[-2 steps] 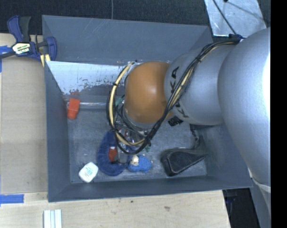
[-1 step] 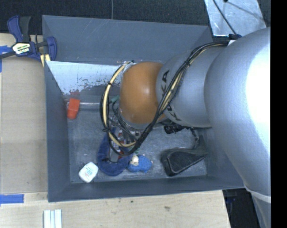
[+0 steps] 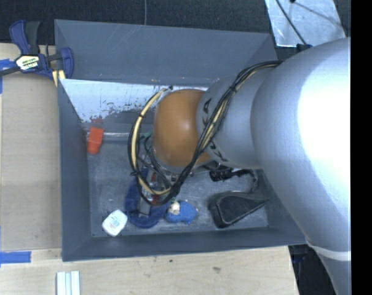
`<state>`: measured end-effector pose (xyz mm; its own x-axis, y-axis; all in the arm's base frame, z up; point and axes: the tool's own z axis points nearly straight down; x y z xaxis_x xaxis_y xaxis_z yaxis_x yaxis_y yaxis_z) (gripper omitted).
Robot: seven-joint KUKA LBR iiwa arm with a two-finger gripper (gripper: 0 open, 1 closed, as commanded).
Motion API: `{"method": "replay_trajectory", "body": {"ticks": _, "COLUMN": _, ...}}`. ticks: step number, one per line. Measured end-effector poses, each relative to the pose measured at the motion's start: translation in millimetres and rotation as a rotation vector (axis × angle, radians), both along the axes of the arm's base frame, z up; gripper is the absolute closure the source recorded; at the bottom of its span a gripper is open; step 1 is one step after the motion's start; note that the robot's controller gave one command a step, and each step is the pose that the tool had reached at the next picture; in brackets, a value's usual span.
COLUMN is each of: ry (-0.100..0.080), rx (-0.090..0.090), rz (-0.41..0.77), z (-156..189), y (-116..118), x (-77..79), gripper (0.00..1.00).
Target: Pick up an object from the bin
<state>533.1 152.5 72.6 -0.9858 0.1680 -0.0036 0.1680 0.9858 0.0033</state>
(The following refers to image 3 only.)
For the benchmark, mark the grey metal bin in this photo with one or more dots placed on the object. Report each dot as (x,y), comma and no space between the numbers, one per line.
(118,57)

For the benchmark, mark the black wedge-shaped object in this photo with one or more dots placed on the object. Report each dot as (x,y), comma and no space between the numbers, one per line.
(231,208)

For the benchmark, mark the blue cloth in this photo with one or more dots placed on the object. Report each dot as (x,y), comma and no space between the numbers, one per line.
(132,206)

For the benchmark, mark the white small bottle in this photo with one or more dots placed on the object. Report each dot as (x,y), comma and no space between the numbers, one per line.
(114,223)

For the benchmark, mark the red-orange block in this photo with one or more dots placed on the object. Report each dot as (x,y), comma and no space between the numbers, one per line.
(95,139)

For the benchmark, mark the pale wood board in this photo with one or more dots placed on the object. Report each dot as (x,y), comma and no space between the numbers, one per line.
(29,152)

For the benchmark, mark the black cylinder on white bracket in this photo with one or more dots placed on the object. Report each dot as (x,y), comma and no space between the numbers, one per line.
(220,174)

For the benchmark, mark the blue toy animal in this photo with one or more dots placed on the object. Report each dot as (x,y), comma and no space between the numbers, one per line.
(183,214)

